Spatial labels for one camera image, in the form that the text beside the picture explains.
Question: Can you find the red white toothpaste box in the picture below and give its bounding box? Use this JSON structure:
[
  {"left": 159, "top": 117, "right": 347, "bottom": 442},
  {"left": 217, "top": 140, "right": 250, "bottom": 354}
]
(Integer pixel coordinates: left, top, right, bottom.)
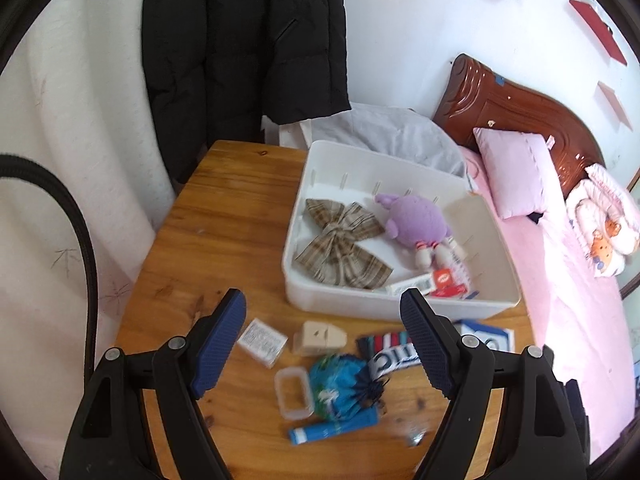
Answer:
[{"left": 374, "top": 273, "right": 436, "bottom": 296}]

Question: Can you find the clear plastic container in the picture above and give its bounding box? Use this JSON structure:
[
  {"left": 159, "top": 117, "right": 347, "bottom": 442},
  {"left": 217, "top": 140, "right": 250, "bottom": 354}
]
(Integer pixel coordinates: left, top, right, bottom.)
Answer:
[{"left": 274, "top": 366, "right": 314, "bottom": 422}]

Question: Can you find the beige plastic adapter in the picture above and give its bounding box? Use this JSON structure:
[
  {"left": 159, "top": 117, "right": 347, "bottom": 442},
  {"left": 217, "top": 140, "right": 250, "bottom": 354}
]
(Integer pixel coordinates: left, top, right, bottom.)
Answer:
[{"left": 293, "top": 321, "right": 347, "bottom": 356}]

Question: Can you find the brown wooden headboard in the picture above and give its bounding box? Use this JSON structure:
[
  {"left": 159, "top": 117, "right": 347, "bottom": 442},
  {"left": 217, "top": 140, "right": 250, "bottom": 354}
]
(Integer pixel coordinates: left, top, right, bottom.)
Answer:
[{"left": 433, "top": 53, "right": 604, "bottom": 195}]

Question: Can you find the black cable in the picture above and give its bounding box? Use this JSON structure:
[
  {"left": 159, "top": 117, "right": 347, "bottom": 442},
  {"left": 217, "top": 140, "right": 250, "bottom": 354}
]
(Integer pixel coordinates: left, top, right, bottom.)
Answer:
[{"left": 0, "top": 153, "right": 99, "bottom": 386}]

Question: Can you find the white printed small box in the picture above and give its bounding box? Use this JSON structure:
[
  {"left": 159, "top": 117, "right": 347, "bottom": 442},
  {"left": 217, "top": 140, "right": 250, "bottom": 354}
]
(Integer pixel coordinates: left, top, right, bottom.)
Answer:
[{"left": 236, "top": 318, "right": 288, "bottom": 368}]

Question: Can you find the blue patterned cloth pouch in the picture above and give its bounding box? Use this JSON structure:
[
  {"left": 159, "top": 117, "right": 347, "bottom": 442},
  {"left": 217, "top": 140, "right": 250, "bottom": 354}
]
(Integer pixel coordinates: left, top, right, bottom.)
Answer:
[{"left": 308, "top": 353, "right": 387, "bottom": 422}]

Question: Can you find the purple plush toy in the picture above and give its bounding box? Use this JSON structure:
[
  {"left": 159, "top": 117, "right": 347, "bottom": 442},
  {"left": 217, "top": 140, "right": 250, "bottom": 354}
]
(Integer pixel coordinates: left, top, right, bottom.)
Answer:
[{"left": 374, "top": 193, "right": 466, "bottom": 272}]

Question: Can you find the striped elastic band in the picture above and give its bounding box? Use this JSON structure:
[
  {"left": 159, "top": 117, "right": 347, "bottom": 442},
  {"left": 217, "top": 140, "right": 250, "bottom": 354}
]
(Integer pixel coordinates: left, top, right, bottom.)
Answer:
[{"left": 356, "top": 330, "right": 421, "bottom": 380}]

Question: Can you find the small red white box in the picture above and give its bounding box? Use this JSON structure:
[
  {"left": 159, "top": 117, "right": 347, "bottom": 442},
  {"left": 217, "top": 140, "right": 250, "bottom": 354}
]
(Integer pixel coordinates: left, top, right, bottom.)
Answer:
[{"left": 430, "top": 269, "right": 478, "bottom": 300}]

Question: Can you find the grey cloth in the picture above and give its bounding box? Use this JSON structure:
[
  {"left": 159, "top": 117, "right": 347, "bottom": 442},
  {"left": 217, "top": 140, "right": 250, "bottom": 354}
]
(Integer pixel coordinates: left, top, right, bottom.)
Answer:
[{"left": 300, "top": 103, "right": 468, "bottom": 178}]

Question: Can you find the blue tube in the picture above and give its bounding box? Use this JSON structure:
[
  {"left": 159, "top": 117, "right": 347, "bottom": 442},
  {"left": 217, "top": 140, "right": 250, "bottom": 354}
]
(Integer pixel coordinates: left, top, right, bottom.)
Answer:
[{"left": 288, "top": 406, "right": 380, "bottom": 445}]

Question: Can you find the white plastic storage bin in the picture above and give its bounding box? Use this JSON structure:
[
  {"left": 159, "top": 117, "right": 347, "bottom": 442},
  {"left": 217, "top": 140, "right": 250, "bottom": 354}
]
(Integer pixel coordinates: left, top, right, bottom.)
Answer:
[{"left": 282, "top": 141, "right": 521, "bottom": 321}]

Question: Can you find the pink pillow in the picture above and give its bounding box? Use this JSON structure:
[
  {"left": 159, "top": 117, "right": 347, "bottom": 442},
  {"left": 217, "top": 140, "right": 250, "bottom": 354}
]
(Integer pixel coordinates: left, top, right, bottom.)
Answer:
[{"left": 473, "top": 128, "right": 554, "bottom": 220}]

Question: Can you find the black hanging jacket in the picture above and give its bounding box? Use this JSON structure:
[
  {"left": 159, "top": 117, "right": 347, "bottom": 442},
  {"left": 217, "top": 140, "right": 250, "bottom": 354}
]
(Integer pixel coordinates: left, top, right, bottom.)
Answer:
[{"left": 141, "top": 0, "right": 350, "bottom": 188}]

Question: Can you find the plaid fabric bow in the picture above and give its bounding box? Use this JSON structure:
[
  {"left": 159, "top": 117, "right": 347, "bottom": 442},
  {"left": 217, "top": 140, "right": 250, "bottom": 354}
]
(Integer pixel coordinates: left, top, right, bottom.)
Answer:
[{"left": 294, "top": 198, "right": 393, "bottom": 290}]

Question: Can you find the pink cartoon blanket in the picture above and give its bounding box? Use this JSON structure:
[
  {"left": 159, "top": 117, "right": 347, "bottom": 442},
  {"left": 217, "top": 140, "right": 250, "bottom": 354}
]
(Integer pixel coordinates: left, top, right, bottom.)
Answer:
[{"left": 565, "top": 164, "right": 639, "bottom": 278}]

